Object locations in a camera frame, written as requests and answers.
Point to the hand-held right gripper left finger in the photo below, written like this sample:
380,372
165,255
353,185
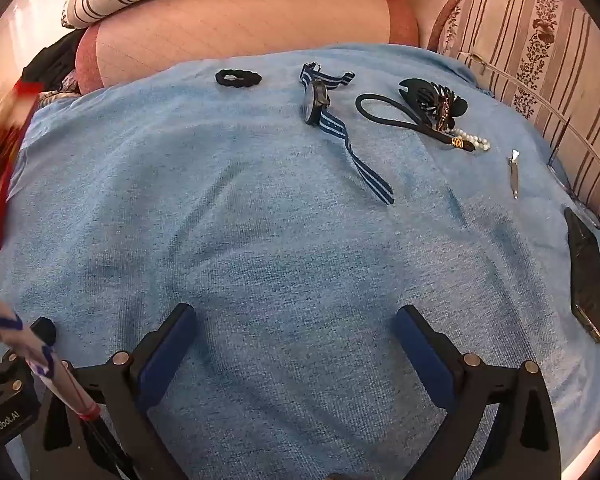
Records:
165,355

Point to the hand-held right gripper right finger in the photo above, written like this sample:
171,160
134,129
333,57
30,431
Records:
422,355

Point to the red rimmed tray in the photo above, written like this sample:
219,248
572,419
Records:
0,200

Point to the light blue blanket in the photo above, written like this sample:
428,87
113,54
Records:
280,235

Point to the black smartphone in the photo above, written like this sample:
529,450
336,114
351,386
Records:
587,280

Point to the black hair claw clip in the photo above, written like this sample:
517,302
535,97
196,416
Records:
420,92

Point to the beige patterned cloth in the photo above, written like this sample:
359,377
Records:
62,86

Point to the dark clothes pile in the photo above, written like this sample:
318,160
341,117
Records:
55,60

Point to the pink bolster cushion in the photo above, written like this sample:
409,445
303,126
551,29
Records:
255,25

